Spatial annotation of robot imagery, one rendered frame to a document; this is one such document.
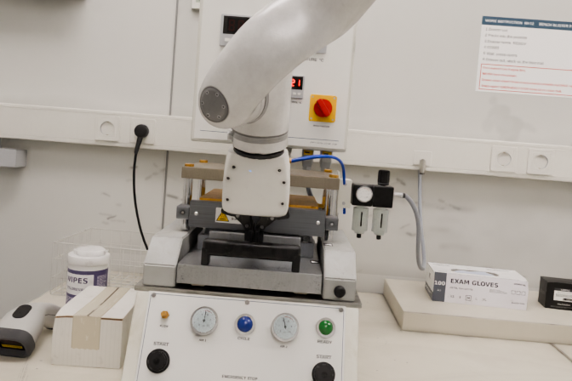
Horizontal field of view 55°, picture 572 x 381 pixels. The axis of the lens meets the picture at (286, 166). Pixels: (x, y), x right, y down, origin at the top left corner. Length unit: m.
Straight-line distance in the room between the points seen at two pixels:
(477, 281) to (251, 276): 0.75
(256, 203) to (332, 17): 0.30
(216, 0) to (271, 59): 0.55
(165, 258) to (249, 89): 0.33
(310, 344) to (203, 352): 0.16
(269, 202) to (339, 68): 0.43
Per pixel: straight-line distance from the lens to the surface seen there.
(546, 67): 1.72
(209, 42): 1.17
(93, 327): 1.03
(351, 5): 0.67
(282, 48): 0.65
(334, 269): 0.86
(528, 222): 1.71
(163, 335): 0.86
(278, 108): 0.76
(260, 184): 0.81
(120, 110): 1.65
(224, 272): 0.85
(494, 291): 1.47
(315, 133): 1.14
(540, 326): 1.42
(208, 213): 0.93
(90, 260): 1.23
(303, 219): 0.92
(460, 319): 1.36
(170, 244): 0.89
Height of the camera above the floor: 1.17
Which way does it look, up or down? 3 degrees down
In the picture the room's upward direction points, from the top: 4 degrees clockwise
